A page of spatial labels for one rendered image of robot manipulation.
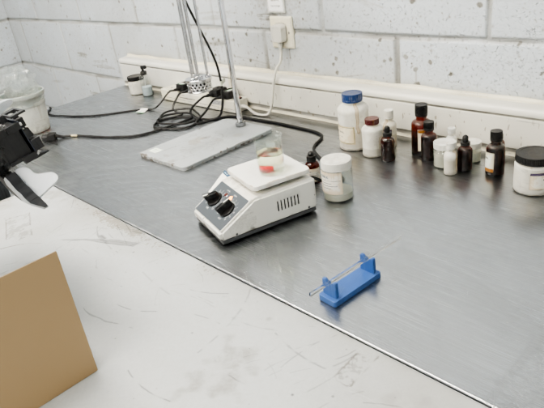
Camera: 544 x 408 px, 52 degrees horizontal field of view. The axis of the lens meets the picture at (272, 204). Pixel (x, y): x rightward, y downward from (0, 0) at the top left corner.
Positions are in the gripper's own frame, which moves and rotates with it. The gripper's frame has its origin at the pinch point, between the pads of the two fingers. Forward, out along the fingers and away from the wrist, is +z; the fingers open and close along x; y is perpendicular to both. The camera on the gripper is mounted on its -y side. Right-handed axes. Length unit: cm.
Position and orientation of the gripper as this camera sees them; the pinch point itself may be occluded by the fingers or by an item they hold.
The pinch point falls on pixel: (12, 163)
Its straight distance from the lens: 80.6
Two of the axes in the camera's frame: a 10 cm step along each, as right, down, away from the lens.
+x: 3.1, 8.1, 4.9
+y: 6.8, -5.5, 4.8
